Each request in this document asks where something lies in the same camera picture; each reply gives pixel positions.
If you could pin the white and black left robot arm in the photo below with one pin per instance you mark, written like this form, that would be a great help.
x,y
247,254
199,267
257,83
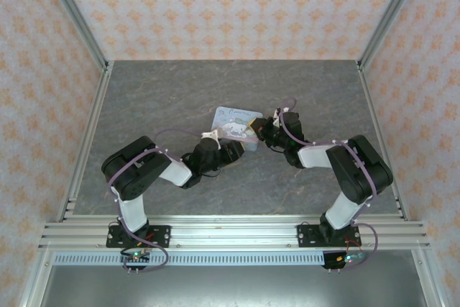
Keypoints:
x,y
136,174

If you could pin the grey metal panel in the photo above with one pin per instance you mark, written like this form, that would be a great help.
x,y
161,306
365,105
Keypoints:
x,y
230,285

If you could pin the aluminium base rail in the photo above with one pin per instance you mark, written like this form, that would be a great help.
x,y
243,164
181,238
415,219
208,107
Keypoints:
x,y
233,229

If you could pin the aluminium side rail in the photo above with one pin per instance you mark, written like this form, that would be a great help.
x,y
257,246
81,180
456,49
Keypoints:
x,y
90,123
377,123

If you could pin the aluminium frame post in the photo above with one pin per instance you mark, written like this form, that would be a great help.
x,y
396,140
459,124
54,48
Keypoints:
x,y
391,16
75,16

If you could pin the blue cartoon tin box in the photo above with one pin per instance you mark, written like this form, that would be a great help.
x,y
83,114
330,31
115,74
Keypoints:
x,y
233,125

